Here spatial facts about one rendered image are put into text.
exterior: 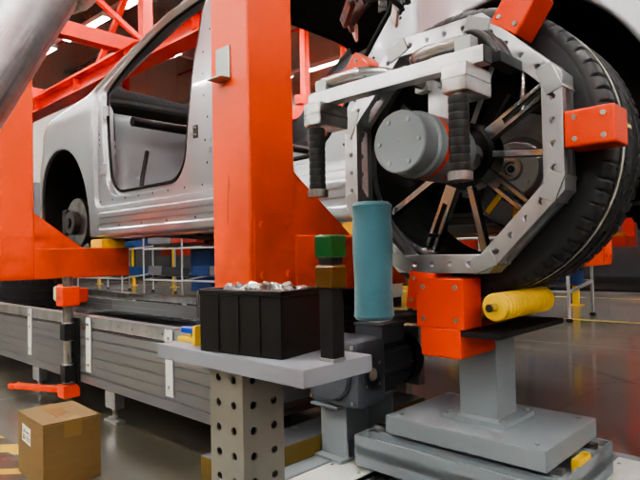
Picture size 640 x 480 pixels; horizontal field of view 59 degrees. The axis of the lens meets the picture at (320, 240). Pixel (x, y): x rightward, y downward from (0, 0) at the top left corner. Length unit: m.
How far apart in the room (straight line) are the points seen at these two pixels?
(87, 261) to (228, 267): 1.89
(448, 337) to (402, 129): 0.45
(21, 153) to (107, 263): 0.72
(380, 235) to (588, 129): 0.45
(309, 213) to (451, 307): 0.56
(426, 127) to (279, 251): 0.57
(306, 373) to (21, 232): 2.48
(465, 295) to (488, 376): 0.25
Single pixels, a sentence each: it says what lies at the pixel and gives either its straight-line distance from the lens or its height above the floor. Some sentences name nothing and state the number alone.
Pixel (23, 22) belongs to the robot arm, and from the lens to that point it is 0.75.
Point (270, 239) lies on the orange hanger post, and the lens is 1.48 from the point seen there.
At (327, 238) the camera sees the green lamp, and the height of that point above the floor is 0.65.
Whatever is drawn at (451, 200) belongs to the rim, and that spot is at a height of 0.75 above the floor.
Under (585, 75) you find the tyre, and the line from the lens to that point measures 1.26.
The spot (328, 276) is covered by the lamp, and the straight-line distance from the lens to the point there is 0.92.
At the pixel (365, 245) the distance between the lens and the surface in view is 1.22.
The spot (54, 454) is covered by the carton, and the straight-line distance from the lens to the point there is 1.80.
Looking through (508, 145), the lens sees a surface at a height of 0.92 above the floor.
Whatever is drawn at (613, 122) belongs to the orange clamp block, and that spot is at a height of 0.85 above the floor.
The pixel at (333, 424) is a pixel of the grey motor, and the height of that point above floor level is 0.17.
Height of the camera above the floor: 0.63
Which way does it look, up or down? 1 degrees up
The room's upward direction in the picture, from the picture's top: 1 degrees counter-clockwise
